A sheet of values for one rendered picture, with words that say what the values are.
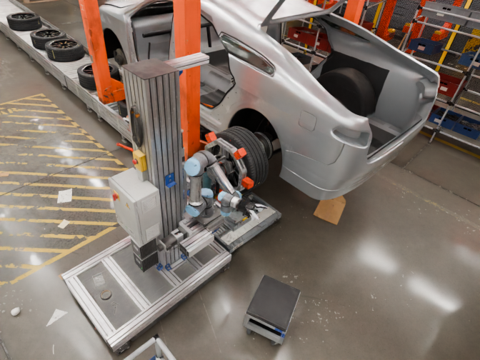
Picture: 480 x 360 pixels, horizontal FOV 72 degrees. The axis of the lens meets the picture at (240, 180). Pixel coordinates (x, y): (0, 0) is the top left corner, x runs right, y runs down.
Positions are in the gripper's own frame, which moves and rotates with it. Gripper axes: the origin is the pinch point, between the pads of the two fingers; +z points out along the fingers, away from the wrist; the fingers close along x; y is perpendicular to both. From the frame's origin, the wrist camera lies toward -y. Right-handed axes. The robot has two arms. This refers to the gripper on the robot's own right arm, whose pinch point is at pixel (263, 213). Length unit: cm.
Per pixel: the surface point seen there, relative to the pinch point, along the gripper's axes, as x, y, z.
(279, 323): 4, 91, 35
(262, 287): -17, 88, 9
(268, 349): 6, 126, 34
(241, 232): -85, 105, -46
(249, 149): -78, 2, -52
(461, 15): -430, -126, 78
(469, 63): -429, -70, 115
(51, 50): -230, 46, -544
